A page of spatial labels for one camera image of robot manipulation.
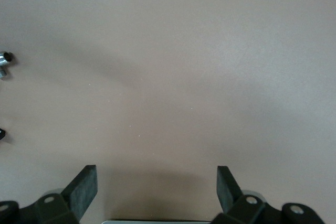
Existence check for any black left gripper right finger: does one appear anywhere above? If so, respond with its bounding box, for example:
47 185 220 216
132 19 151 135
211 166 325 224

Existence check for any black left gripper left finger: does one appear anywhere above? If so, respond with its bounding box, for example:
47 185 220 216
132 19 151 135
0 165 99 224

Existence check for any silver metal pipe fitting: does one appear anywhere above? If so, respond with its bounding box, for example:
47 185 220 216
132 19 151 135
0 50 14 80

